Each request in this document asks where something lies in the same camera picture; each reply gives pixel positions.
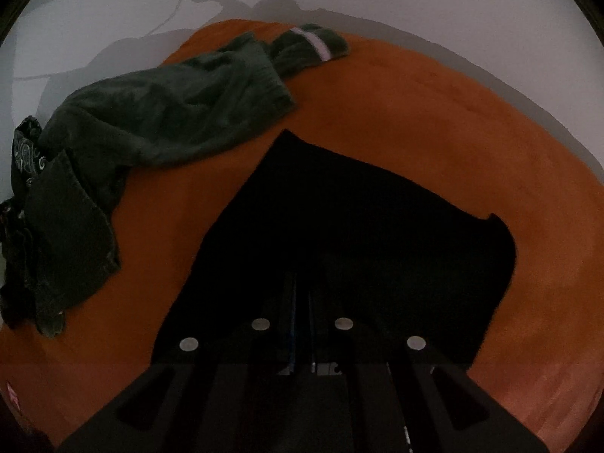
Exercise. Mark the orange fleece bed blanket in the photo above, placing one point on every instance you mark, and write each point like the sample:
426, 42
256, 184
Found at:
396, 109

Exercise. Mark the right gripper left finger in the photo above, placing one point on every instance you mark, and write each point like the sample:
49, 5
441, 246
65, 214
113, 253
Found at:
230, 334

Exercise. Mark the black sweatshirt with white logo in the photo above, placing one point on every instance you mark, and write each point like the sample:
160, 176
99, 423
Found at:
311, 235

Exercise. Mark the dark striped sock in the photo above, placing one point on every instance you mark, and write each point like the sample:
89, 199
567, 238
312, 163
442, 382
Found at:
305, 47

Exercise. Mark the grey-green fleece garment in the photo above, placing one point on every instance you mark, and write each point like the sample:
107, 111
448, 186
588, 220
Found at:
172, 113

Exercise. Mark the dark jeans pile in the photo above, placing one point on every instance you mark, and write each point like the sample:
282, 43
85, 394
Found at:
59, 247

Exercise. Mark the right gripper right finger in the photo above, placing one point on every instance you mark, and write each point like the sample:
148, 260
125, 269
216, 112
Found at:
377, 334

